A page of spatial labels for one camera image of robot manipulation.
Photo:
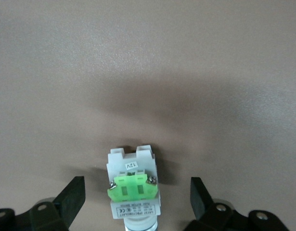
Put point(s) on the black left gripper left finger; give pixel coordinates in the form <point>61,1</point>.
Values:
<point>68,197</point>

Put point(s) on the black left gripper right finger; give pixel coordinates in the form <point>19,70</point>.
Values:
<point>202,199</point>

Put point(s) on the red button green contact block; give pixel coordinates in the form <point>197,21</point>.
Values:
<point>133,190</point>

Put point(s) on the brown table cover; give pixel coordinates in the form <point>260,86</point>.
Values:
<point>147,60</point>

